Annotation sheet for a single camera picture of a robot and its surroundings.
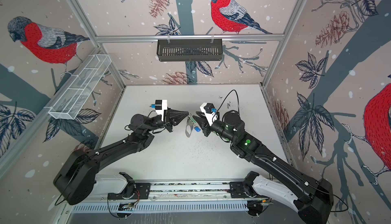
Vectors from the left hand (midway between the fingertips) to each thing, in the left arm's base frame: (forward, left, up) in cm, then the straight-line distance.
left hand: (186, 116), depth 61 cm
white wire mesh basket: (+21, +57, -3) cm, 61 cm away
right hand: (+3, -3, -4) cm, 6 cm away
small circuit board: (-27, +29, -35) cm, 53 cm away
